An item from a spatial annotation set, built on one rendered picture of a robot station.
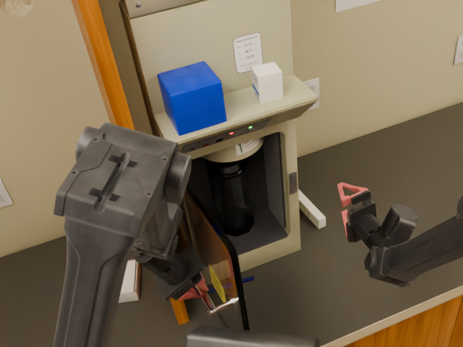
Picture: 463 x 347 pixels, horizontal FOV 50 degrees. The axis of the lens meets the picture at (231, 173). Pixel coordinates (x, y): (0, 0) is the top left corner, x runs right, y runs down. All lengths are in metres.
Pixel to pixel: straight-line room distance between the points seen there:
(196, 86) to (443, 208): 0.96
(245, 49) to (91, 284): 0.69
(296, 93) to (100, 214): 0.68
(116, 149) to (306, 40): 1.22
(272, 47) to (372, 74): 0.82
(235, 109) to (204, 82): 0.11
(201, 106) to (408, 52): 1.10
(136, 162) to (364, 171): 1.33
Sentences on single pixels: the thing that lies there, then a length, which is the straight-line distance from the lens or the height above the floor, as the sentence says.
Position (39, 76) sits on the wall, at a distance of 1.44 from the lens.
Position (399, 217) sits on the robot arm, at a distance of 1.06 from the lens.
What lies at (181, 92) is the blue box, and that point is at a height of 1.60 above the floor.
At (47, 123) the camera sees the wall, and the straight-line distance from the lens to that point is 1.51.
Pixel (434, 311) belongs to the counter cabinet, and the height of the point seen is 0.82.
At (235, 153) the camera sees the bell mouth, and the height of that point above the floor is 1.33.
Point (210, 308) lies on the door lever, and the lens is 1.03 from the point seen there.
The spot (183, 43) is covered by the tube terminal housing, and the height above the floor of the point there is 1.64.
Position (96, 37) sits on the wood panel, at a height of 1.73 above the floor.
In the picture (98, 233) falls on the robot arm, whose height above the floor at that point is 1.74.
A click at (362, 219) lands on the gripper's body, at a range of 1.15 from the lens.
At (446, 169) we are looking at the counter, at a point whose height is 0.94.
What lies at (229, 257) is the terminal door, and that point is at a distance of 0.89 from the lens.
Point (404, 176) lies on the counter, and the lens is 1.73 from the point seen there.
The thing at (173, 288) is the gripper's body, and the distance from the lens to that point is 0.99.
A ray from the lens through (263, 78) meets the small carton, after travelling 0.99.
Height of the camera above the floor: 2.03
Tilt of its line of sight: 38 degrees down
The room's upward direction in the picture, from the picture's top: 9 degrees counter-clockwise
